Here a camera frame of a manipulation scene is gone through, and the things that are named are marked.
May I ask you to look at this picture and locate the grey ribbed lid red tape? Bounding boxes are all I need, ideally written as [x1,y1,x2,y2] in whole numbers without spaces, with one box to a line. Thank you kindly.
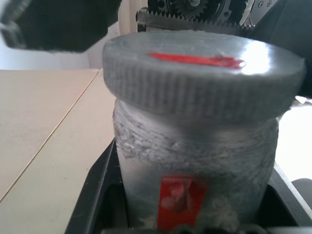
[101,30,307,122]

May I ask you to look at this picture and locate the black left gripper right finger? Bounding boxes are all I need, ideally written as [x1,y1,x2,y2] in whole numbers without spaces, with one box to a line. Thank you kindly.
[255,165,312,234]

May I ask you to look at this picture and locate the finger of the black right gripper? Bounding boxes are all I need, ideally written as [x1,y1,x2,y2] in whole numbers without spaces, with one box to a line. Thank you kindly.
[234,0,312,99]
[0,0,122,54]

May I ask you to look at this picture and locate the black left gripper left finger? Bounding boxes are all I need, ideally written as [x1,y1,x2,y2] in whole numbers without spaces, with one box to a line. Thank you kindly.
[65,138,130,234]

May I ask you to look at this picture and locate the grey jar with red tape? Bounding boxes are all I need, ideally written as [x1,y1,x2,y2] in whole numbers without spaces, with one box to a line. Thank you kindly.
[112,97,280,232]

